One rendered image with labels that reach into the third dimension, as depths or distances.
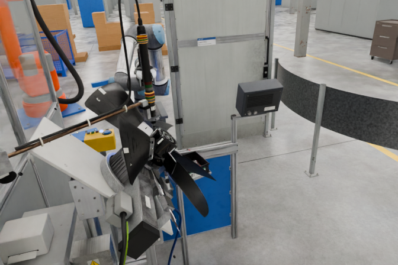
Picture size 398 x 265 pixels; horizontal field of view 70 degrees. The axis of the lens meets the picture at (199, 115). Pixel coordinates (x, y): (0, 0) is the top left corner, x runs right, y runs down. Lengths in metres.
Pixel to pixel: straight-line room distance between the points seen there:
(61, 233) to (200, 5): 2.40
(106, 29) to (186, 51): 7.54
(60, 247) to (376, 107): 2.33
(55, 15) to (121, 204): 8.38
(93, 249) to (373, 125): 2.22
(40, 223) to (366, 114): 2.37
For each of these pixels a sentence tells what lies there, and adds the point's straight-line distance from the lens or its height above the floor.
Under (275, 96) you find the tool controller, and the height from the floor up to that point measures 1.17.
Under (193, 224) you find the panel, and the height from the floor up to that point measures 0.23.
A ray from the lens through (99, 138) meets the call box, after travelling 1.69.
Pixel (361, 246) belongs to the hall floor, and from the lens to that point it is 2.61.
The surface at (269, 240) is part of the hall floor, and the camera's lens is 2.46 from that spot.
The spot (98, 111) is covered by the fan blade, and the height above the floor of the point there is 1.38.
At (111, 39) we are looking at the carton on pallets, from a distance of 10.53.
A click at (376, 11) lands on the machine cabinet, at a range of 10.68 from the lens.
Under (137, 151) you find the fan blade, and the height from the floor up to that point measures 1.30.
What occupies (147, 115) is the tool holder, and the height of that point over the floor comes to 1.31.
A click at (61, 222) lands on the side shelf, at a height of 0.86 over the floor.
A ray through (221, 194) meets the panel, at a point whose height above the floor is 0.44.
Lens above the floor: 1.81
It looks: 24 degrees down
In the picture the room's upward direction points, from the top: 3 degrees counter-clockwise
